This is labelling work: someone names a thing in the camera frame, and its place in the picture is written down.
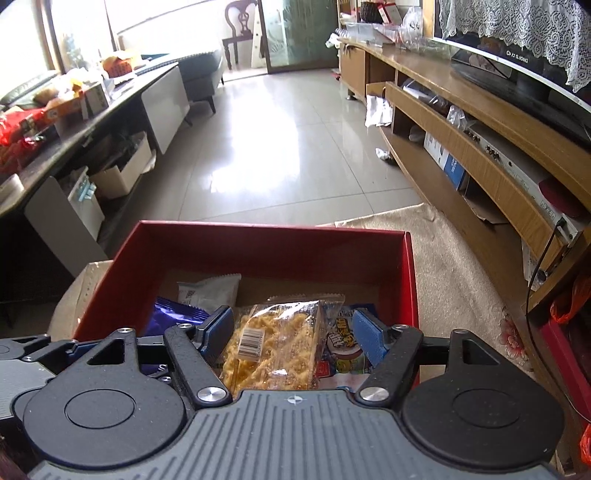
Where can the dark wooden chair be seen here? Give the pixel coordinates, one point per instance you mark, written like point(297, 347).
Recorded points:
point(240, 27)

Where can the grey white printed snack packet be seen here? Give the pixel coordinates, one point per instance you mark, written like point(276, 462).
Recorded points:
point(210, 290)

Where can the dark coffee table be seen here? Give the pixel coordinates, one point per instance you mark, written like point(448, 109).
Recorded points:
point(41, 217)

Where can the flat screen television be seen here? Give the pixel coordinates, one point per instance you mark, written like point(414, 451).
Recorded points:
point(508, 74)

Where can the blue white carton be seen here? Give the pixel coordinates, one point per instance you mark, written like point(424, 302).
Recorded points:
point(445, 161)

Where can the clear plastic bag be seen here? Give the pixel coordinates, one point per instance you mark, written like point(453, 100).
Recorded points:
point(413, 25)

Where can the dark blue snack wrapper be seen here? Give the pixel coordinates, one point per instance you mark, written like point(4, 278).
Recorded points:
point(178, 316)

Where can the red cardboard box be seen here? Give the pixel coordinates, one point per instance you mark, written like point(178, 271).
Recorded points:
point(258, 251)

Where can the blue green cartoon snack packet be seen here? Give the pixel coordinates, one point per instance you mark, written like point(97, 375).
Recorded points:
point(339, 341)

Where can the glass sliding door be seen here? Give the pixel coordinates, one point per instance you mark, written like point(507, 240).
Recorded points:
point(300, 32)

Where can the orange plastic bag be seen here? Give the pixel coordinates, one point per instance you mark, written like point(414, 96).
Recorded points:
point(572, 300)

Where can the silver media player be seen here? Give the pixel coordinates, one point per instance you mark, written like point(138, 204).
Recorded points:
point(517, 173)

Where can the red snack bags pile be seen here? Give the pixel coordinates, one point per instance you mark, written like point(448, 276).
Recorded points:
point(21, 134)

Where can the grey sofa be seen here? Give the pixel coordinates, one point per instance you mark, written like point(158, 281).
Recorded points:
point(201, 74)

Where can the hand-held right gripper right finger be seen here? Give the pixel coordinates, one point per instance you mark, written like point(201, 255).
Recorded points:
point(369, 334)

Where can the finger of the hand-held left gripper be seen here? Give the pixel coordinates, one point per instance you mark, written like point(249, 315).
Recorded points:
point(37, 348)

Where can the white cardboard box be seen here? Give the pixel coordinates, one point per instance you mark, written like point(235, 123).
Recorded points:
point(122, 170)

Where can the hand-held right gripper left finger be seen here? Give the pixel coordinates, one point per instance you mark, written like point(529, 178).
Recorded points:
point(216, 328)

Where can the white lace cloth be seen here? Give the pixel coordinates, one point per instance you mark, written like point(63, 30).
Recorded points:
point(521, 27)

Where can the clear yellow noodle snack packet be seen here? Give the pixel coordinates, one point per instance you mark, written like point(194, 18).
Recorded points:
point(277, 346)

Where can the wooden television cabinet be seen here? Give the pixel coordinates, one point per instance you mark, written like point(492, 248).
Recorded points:
point(498, 161)

